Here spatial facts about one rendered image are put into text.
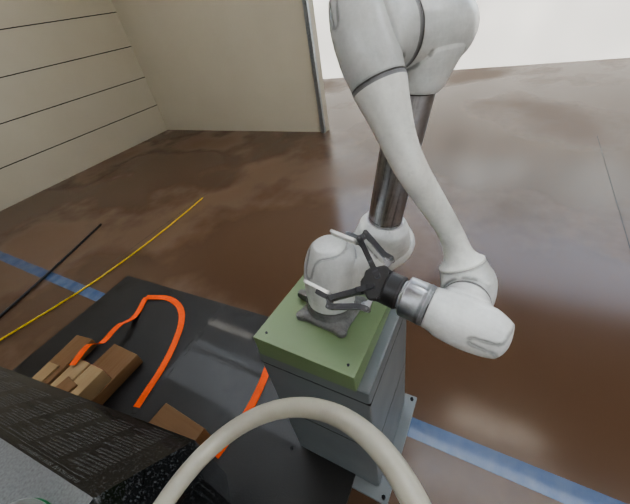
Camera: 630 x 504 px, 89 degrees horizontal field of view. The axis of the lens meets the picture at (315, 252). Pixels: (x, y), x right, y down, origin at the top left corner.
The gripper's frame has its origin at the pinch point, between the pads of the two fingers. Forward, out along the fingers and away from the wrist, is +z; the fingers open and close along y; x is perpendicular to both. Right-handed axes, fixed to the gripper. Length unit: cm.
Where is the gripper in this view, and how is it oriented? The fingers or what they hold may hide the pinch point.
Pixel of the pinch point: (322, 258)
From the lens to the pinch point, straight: 77.7
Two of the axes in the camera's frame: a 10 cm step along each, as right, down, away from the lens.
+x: -3.1, -3.1, -9.0
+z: -8.3, -3.7, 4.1
